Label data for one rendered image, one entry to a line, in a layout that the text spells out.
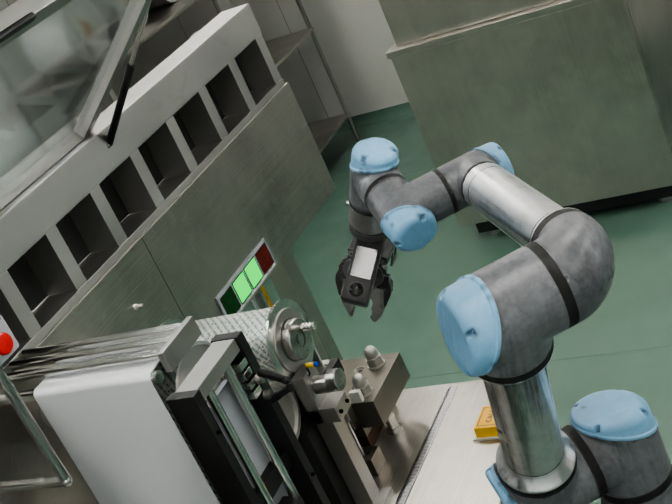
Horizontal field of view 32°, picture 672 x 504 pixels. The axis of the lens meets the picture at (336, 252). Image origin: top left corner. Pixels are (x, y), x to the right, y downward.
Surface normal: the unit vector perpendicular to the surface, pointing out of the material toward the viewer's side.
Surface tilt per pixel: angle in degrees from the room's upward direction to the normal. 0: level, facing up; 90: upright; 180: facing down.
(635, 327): 0
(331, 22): 90
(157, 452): 90
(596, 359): 0
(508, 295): 47
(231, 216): 90
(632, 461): 90
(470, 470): 0
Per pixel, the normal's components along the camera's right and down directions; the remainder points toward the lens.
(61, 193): 0.85, -0.17
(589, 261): 0.39, -0.36
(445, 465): -0.39, -0.84
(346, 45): -0.36, 0.52
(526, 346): 0.40, 0.62
